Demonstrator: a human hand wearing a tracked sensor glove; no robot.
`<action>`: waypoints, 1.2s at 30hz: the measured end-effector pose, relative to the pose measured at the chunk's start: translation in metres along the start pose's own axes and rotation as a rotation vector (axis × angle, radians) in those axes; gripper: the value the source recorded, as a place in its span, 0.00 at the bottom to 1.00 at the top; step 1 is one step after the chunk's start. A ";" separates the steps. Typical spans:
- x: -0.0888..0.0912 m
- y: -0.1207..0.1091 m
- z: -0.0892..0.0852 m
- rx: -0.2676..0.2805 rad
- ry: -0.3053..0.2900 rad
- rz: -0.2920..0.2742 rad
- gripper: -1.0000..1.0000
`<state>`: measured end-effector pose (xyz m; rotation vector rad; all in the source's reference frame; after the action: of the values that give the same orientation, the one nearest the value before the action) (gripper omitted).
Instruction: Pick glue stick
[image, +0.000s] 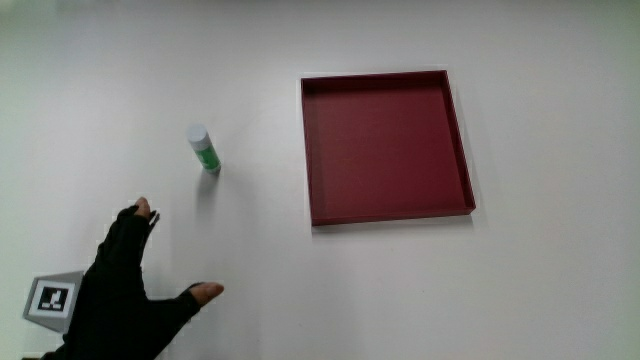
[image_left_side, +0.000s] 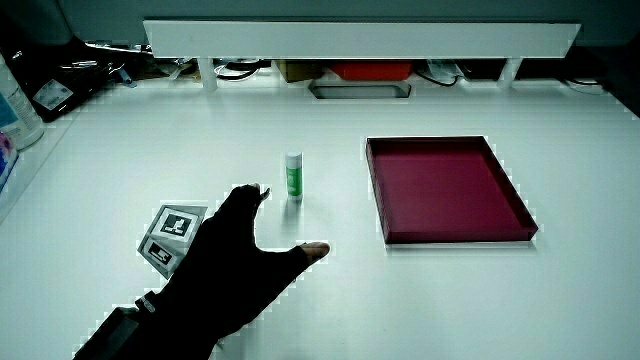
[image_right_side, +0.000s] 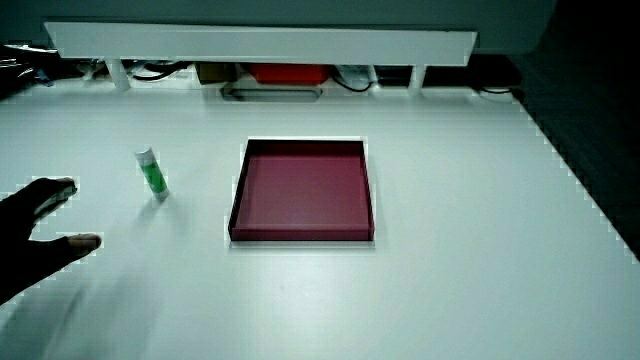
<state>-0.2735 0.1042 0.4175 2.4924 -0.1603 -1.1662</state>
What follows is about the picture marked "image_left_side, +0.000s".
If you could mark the brown cardboard box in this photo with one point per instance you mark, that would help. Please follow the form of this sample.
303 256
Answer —
298 70

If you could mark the black bag with white label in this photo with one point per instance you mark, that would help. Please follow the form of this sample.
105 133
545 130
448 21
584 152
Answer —
55 80

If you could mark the person's left forearm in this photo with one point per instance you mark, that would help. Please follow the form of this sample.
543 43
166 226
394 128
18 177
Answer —
130 335

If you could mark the white plastic bottle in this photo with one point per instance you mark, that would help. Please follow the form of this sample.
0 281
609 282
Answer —
17 115

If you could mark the person's left hand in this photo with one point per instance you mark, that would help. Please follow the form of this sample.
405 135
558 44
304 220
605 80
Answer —
225 270

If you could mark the red box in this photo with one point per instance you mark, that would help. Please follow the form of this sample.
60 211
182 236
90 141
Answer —
372 70

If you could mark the white desk shelf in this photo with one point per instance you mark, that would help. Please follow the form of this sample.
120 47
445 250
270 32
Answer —
360 40

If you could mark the colourful packet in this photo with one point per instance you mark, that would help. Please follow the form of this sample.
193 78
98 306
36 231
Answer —
6 157

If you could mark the green and white glue stick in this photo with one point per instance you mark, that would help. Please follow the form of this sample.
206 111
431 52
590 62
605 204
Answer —
294 176

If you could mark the dark red tray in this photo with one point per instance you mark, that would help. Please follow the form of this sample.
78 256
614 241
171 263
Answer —
445 192

